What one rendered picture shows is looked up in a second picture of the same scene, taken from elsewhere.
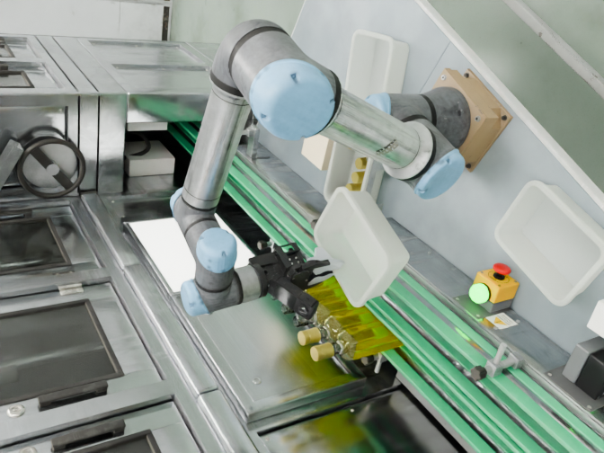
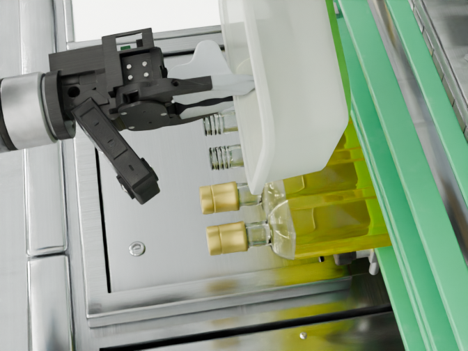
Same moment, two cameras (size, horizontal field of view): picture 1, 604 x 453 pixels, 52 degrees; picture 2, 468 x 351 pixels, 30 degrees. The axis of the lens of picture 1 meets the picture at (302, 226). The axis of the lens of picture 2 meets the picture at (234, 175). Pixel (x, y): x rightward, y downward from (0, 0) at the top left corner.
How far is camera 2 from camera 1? 0.75 m
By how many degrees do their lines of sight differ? 33
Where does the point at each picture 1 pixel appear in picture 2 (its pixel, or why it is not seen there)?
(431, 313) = (443, 221)
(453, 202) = not seen: outside the picture
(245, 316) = not seen: hidden behind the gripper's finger
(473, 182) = not seen: outside the picture
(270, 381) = (160, 254)
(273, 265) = (97, 76)
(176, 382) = (10, 223)
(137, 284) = (23, 19)
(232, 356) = (117, 190)
